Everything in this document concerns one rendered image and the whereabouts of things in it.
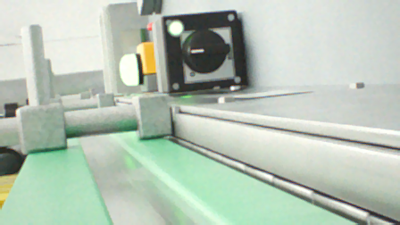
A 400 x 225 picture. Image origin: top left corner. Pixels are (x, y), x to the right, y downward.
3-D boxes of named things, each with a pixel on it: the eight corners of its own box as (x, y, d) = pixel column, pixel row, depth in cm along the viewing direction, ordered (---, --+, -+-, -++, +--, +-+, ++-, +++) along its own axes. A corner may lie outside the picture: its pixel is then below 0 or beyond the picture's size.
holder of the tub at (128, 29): (150, 130, 172) (116, 135, 171) (137, 9, 171) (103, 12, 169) (161, 135, 155) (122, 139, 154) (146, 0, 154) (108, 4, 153)
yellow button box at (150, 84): (190, 87, 113) (141, 93, 112) (185, 37, 113) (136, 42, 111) (199, 87, 106) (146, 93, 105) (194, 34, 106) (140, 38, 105)
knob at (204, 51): (227, 71, 78) (235, 70, 74) (184, 76, 77) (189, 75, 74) (222, 27, 78) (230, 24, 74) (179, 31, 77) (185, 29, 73)
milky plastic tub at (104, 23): (145, 108, 172) (107, 112, 171) (135, 9, 171) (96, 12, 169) (155, 110, 155) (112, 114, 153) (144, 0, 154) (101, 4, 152)
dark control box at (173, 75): (232, 87, 86) (158, 94, 85) (225, 16, 86) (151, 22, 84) (250, 86, 78) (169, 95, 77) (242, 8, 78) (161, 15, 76)
